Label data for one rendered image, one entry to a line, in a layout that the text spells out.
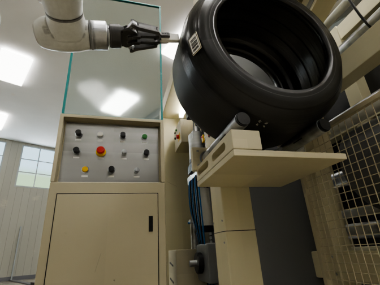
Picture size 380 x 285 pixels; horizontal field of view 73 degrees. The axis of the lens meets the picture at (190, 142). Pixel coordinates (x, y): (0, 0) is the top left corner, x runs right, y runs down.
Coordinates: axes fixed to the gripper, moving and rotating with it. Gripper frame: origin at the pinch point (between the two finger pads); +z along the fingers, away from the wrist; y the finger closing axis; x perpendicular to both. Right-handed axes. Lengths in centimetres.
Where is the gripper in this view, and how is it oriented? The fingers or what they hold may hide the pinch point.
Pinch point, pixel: (169, 38)
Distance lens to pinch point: 97.5
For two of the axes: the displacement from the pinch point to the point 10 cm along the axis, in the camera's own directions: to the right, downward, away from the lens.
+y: -2.5, 3.9, 8.9
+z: 9.5, -0.9, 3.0
